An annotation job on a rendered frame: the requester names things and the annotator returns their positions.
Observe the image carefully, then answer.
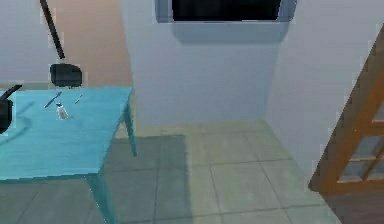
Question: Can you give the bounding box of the blue pen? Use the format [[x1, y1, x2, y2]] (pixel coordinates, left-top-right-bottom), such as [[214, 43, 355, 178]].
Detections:
[[43, 91, 63, 109]]

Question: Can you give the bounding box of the brown wooden glass door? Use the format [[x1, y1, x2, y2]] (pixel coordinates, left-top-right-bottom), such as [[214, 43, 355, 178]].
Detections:
[[308, 23, 384, 195]]

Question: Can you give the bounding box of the black floor lamp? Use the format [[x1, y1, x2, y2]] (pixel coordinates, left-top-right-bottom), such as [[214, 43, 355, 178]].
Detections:
[[39, 0, 83, 89]]

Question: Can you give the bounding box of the teal blue table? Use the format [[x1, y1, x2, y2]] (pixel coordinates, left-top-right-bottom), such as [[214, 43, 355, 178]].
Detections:
[[0, 86, 139, 224]]

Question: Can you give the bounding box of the clear salt shaker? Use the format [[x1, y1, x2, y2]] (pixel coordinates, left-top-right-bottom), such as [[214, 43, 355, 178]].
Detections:
[[55, 102, 70, 121]]

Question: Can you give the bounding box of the grey framed window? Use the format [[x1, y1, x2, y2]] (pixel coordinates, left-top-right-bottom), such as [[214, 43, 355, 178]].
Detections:
[[154, 0, 298, 24]]

